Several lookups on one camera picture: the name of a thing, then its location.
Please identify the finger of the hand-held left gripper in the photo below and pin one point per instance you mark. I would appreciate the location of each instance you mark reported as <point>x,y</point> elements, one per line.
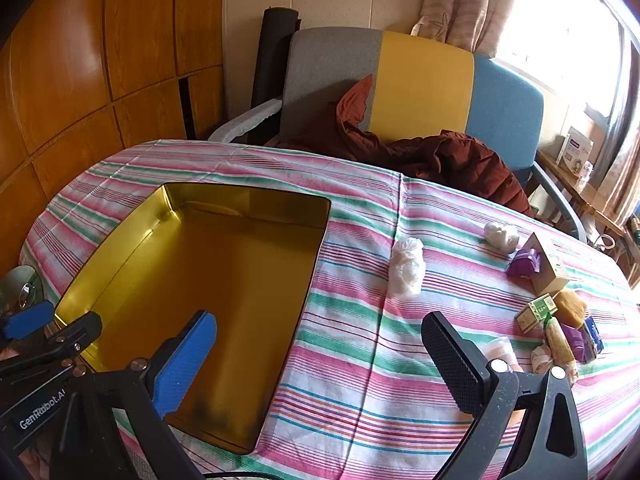
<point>75,335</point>
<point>27,319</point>

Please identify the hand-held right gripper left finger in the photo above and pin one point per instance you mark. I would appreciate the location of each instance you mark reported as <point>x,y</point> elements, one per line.
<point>182,365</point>

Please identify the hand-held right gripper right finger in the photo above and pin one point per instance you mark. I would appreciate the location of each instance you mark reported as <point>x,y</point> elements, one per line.
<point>457,367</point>

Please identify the small white pink item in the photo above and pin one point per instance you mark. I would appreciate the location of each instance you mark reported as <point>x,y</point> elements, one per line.
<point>541,358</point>

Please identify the small green label box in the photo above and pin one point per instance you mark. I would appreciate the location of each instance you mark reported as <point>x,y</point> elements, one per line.
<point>536,312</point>

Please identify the rice cracker packet green top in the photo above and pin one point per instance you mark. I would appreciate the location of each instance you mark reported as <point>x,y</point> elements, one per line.
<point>560,347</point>

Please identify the gold rectangular tin box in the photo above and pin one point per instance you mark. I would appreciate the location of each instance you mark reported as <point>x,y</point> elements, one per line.
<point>200,260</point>

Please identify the white plastic bag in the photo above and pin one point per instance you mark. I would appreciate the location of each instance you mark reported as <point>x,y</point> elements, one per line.
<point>406,265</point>

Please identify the purple foil snack packet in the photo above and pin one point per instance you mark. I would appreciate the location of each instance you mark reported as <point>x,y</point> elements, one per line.
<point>575,342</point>

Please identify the pink green striped tablecloth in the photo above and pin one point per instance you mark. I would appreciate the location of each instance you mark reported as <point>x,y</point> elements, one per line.
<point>350,360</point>

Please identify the small purple snack packet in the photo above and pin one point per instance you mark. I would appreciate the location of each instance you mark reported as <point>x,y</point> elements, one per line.
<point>522,262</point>

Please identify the orange yellow sponge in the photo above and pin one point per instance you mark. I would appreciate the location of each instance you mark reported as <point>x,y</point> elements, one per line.
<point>572,307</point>

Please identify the tan cardboard box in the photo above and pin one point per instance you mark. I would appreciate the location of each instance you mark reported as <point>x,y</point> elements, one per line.
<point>550,270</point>

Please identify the small white plastic wad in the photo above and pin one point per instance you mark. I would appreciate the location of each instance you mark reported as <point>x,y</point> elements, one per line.
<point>500,234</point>

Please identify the blue snack packet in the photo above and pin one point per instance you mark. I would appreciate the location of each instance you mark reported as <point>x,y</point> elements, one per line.
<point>594,335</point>

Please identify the rust brown puffer jacket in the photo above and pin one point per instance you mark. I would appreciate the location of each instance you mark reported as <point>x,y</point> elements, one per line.
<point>450,165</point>

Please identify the wooden side table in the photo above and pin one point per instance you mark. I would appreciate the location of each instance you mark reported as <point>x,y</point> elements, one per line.
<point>600,205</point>

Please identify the wooden wardrobe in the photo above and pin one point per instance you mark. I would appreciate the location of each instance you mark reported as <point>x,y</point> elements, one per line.
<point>100,85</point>

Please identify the white printed carton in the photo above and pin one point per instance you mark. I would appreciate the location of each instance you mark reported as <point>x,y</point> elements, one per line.
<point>575,152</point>

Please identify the white foam armrest padding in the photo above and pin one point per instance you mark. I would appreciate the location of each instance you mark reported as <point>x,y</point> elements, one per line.
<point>245,120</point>

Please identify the grey yellow blue chair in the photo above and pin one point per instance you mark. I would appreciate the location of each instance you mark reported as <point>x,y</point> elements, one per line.
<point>425,85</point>

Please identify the beige side curtain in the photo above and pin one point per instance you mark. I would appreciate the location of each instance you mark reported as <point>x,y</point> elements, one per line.
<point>622,135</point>

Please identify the black rolled mat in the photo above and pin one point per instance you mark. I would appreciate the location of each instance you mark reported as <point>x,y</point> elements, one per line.
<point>272,60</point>

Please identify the bright window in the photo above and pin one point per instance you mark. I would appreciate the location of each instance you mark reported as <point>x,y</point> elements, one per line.
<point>560,20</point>

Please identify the beige patterned curtain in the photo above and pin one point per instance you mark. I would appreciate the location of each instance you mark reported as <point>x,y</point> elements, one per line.
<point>465,0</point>

